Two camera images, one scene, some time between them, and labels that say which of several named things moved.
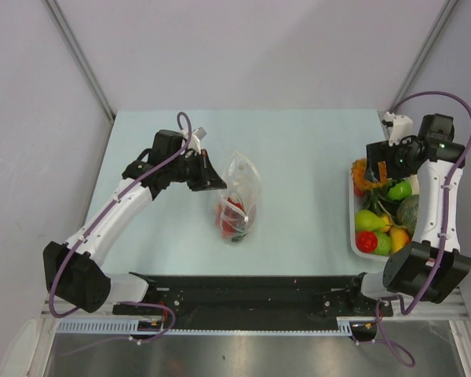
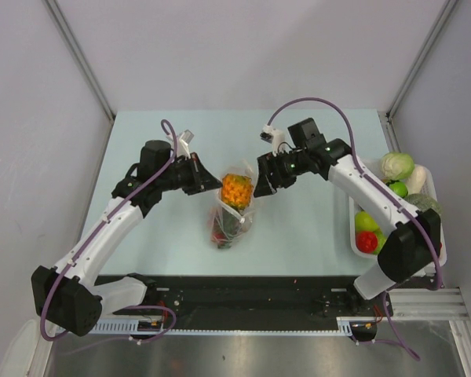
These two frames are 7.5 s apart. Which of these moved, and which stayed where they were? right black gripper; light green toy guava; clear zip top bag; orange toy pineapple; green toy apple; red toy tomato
Moved: right black gripper; clear zip top bag; orange toy pineapple
Stayed: green toy apple; light green toy guava; red toy tomato
